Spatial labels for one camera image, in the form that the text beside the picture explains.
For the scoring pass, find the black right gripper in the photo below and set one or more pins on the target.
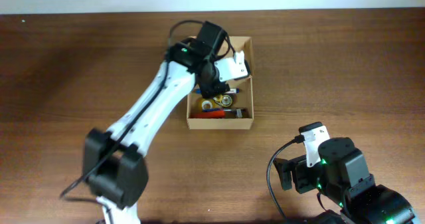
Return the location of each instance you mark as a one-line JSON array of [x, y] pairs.
[[296, 174]]

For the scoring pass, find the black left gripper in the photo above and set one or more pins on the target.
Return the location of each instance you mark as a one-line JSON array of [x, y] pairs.
[[214, 87]]

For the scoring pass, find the blue white marker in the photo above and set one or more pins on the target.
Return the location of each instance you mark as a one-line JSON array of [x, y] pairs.
[[231, 91]]

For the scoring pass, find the yellow correction tape dispenser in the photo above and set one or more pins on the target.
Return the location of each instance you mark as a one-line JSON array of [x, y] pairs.
[[224, 100]]

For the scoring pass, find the yellow clear tape roll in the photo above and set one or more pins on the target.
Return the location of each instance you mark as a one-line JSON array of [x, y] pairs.
[[205, 104]]

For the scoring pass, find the small white eraser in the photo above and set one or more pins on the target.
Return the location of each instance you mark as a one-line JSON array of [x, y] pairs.
[[238, 113]]

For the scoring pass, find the brown cardboard box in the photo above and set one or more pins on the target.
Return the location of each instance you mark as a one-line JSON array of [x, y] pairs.
[[242, 100]]

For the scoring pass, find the orange highlighter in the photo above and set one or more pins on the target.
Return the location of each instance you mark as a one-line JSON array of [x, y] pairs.
[[207, 115]]

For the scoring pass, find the blue ballpoint pen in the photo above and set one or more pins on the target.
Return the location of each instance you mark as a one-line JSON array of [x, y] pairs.
[[233, 110]]

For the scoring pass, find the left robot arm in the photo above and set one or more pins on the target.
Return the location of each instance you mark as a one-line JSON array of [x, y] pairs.
[[114, 161]]

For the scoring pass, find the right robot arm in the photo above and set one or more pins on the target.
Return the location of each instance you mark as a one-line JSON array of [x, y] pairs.
[[342, 176]]

